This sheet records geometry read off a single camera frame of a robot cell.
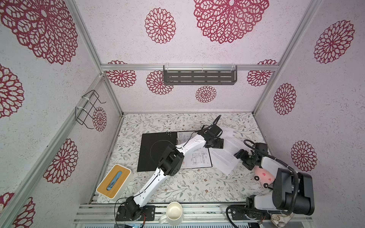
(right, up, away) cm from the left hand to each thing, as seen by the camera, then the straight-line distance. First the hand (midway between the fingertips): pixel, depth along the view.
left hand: (218, 147), depth 99 cm
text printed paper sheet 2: (+10, +8, +11) cm, 17 cm away
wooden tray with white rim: (-63, -18, -19) cm, 68 cm away
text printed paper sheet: (+2, -8, -4) cm, 9 cm away
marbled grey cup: (+23, -31, -30) cm, 49 cm away
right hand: (+12, -5, -6) cm, 15 cm away
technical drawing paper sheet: (-14, -7, -4) cm, 16 cm away
